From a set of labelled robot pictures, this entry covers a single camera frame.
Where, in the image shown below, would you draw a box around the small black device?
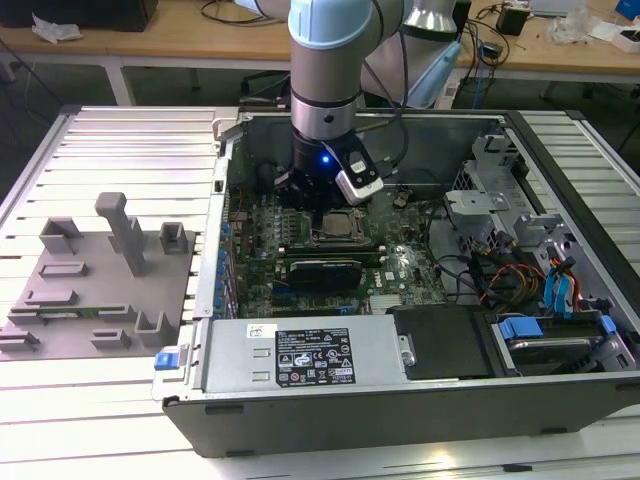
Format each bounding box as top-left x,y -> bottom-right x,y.
496,3 -> 532,37

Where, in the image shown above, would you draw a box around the red yellow power wires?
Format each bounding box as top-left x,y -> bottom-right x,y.
487,263 -> 547,304

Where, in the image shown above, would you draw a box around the black graphics card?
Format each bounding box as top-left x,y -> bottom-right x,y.
286,256 -> 364,291

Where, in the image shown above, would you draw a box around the black and silver PC case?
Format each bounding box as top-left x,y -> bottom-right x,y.
162,107 -> 640,459

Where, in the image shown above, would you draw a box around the pale blue teach pendant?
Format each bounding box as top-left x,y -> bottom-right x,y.
407,37 -> 464,109

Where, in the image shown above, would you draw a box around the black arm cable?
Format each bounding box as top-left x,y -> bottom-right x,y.
362,29 -> 417,174

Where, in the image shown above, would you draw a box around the grey parts rack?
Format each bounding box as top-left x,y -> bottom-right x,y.
0,191 -> 197,359

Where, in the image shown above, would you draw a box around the grey power supply with label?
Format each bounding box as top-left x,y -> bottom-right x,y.
201,316 -> 402,397

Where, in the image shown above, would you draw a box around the green RAM stick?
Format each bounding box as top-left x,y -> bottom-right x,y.
37,305 -> 127,317

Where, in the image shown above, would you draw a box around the clear plastic bag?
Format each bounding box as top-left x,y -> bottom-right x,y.
547,7 -> 604,45

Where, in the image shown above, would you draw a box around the blue flat data cable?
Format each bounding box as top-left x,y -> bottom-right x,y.
543,254 -> 582,319

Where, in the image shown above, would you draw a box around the CPU socket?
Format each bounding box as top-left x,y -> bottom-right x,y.
308,204 -> 371,246

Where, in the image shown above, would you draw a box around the open white box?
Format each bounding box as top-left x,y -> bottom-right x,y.
587,22 -> 640,54

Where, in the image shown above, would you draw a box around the green motherboard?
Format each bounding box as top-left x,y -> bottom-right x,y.
227,187 -> 451,319

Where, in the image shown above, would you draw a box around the black RAM slot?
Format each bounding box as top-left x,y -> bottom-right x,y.
282,251 -> 386,260
278,241 -> 389,251

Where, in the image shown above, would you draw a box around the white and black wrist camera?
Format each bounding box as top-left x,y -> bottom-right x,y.
333,143 -> 386,206

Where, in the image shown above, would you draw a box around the large black box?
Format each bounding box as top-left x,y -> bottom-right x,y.
0,0 -> 159,32

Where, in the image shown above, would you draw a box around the crumpled clear plastic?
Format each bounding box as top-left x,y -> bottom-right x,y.
30,12 -> 83,44

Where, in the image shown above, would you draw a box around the silver metal disk bay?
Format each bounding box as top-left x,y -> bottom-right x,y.
442,132 -> 572,281

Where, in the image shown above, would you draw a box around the wooden desk with white legs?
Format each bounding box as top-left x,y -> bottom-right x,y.
452,0 -> 640,101
0,0 -> 294,106

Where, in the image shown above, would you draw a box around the silver finned heat sink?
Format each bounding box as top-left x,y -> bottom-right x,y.
369,293 -> 402,314

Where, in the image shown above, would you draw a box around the black plastic drive cover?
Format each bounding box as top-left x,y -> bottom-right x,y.
387,304 -> 502,382

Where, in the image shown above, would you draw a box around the hard disk in blue carrier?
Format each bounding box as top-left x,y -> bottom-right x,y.
492,314 -> 619,377

